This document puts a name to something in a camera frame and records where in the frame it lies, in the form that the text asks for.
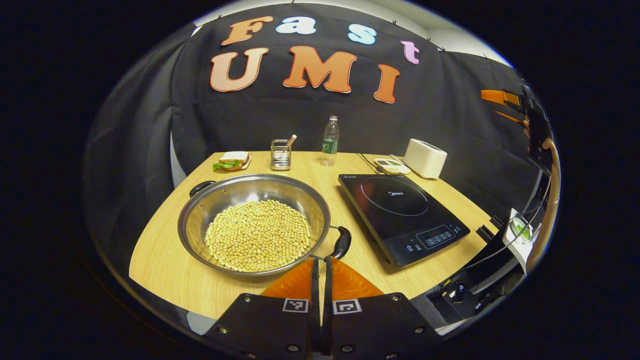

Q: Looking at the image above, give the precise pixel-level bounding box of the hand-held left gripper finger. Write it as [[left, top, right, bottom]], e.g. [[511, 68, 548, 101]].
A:
[[320, 256, 443, 360], [202, 257, 321, 360]]

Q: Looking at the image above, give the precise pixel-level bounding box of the black induction cooktop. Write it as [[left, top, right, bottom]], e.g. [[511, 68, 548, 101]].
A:
[[338, 173, 471, 268]]

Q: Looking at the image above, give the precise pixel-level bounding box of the steel pot with black handles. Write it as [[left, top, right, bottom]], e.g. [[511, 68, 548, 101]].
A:
[[177, 173, 352, 277]]

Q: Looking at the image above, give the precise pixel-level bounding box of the pile of soybeans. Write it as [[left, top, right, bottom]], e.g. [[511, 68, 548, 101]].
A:
[[204, 199, 312, 273]]

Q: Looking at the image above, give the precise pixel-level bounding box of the white toaster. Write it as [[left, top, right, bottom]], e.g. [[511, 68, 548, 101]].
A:
[[403, 138, 448, 180]]

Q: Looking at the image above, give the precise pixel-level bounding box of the white divided dish of beans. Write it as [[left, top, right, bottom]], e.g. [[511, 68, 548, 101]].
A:
[[374, 158, 412, 176]]

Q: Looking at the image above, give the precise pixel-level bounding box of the small white plate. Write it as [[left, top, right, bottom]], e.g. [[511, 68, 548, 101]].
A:
[[216, 156, 252, 172]]

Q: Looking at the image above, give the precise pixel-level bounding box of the clear plastic water bottle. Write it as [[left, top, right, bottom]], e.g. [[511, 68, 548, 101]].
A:
[[320, 115, 340, 167]]

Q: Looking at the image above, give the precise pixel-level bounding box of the sandwich with lettuce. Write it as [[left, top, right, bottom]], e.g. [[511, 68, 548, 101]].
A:
[[213, 151, 251, 172]]

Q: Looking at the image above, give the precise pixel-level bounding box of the black backdrop cloth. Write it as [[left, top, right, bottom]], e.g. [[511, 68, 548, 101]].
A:
[[82, 2, 551, 281]]

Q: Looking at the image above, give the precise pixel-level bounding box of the wire mesh holder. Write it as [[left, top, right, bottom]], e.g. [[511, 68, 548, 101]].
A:
[[270, 139, 292, 171]]

